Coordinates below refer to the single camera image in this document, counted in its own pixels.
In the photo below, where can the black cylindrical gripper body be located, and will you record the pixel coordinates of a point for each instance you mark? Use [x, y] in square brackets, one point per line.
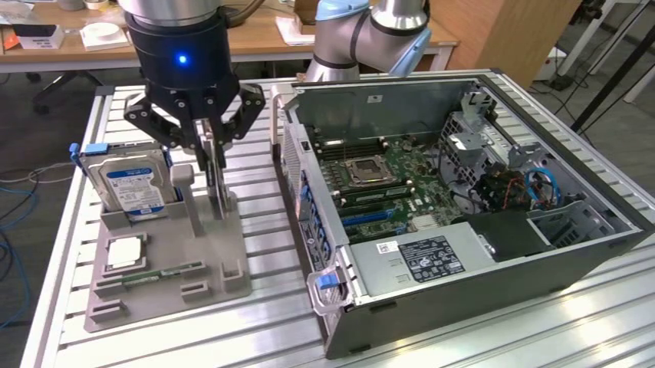
[179, 50]

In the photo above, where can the green GPU card metal bracket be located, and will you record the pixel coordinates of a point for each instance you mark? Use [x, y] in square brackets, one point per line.
[218, 184]

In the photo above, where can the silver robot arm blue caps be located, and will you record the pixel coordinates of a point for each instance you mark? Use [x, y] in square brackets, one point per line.
[358, 30]

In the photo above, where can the white-clipped RAM slot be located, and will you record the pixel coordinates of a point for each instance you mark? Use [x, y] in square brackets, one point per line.
[348, 142]
[348, 193]
[348, 204]
[352, 150]

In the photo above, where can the long black expansion slot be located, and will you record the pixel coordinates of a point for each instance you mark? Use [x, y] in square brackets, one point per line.
[364, 210]

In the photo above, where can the blue expansion slot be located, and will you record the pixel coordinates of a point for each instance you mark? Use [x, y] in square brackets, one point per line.
[368, 217]

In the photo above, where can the hard disk drive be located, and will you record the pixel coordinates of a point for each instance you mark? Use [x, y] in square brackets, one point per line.
[96, 148]

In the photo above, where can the flat white box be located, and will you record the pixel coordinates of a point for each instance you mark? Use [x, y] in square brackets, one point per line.
[104, 46]

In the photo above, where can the white round dish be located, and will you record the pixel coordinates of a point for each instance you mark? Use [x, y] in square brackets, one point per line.
[102, 30]

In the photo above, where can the silver hard disk blue label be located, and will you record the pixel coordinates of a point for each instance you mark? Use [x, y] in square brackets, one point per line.
[128, 184]

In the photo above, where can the wooden desk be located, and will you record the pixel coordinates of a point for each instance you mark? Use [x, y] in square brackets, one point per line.
[71, 53]

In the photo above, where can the white paper stack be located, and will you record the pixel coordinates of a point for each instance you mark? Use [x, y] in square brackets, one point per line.
[296, 38]

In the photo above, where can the black chair base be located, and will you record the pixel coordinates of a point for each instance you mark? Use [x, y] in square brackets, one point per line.
[42, 104]

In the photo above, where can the blue card retention clip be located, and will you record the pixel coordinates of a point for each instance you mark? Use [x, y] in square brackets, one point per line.
[307, 190]
[327, 253]
[323, 240]
[319, 228]
[315, 215]

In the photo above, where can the grey cup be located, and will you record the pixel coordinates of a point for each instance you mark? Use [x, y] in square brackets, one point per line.
[71, 4]

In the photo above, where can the small cardboard box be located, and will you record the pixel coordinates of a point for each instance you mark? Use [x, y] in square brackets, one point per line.
[307, 11]

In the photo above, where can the metal CPU socket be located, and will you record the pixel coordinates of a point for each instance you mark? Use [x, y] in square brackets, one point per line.
[366, 168]

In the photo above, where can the white box black lid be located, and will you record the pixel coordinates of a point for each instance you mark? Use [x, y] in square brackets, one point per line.
[40, 42]

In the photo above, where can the grey plastic bag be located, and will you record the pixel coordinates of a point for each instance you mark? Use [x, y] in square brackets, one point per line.
[18, 15]

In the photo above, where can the orange box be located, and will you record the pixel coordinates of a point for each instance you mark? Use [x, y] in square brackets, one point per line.
[7, 42]

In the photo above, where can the green RAM stick white label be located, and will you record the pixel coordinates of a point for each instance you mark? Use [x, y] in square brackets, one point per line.
[380, 195]

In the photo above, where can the silver CPU chip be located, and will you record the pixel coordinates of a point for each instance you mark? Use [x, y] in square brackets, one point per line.
[126, 253]

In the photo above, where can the green motherboard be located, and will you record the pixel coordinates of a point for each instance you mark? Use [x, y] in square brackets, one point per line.
[424, 184]

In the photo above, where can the perforated metal drive cage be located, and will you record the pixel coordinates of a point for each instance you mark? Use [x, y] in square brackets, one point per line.
[463, 143]

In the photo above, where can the white barcode sticker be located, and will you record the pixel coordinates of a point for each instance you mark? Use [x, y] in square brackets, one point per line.
[387, 247]

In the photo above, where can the silver chipset heatsink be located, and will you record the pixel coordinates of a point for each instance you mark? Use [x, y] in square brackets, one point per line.
[427, 224]

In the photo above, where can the blue case latch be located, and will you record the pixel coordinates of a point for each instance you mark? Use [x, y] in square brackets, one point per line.
[328, 283]

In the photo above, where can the grey parts rack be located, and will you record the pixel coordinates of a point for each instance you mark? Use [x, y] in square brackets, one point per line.
[154, 306]

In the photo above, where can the grey power supply unit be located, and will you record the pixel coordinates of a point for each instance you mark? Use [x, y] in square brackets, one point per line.
[368, 276]

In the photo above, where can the black rating label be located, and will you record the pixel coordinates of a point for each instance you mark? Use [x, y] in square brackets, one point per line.
[430, 260]

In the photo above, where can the wooden cabinet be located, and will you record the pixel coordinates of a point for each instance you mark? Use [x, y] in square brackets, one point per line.
[511, 38]

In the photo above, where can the black plastic shroud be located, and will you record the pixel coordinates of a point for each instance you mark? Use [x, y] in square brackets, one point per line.
[506, 237]

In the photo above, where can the black floor device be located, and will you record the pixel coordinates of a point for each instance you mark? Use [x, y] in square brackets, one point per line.
[563, 83]

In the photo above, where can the open black PC case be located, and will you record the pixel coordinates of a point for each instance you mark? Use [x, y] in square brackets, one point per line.
[460, 318]

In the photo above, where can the grey metal disk bay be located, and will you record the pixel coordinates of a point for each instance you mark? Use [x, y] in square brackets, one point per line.
[578, 214]

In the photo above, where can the black pole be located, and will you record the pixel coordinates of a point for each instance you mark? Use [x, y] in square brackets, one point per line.
[614, 82]

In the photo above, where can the white case wall sticker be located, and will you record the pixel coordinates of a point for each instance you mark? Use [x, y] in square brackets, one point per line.
[375, 99]

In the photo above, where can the white pedestal unit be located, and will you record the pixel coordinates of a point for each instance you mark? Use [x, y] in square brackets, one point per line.
[550, 65]

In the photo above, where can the white desk frame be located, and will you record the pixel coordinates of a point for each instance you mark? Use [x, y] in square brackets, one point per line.
[639, 82]

